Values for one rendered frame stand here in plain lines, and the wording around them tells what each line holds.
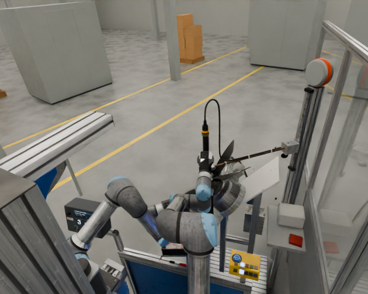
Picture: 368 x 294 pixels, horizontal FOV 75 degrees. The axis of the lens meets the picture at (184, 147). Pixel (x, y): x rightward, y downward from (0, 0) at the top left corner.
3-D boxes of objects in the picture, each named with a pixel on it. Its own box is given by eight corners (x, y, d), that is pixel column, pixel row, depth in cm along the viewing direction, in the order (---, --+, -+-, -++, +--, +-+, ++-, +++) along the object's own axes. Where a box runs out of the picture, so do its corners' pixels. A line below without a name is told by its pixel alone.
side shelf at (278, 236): (300, 213, 187) (301, 210, 185) (305, 254, 158) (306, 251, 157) (267, 207, 194) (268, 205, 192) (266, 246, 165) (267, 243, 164)
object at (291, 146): (292, 147, 172) (294, 137, 168) (299, 152, 167) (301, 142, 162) (280, 150, 170) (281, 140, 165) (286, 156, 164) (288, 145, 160)
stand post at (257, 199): (249, 275, 232) (261, 185, 169) (248, 284, 225) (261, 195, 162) (244, 273, 233) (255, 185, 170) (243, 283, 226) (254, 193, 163)
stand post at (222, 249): (225, 269, 238) (228, 204, 189) (223, 277, 231) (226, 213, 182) (220, 268, 240) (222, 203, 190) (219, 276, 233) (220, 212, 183)
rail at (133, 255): (251, 286, 148) (252, 279, 144) (250, 293, 145) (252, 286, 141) (122, 252, 174) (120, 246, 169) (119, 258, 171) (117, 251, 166)
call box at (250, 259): (259, 266, 140) (260, 255, 134) (257, 283, 132) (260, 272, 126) (231, 259, 144) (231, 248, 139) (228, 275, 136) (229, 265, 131)
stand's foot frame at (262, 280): (266, 261, 242) (267, 256, 238) (264, 310, 206) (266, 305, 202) (205, 247, 260) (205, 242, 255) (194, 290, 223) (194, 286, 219)
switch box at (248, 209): (261, 226, 204) (265, 208, 192) (261, 235, 197) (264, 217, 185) (243, 223, 208) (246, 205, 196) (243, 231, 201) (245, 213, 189)
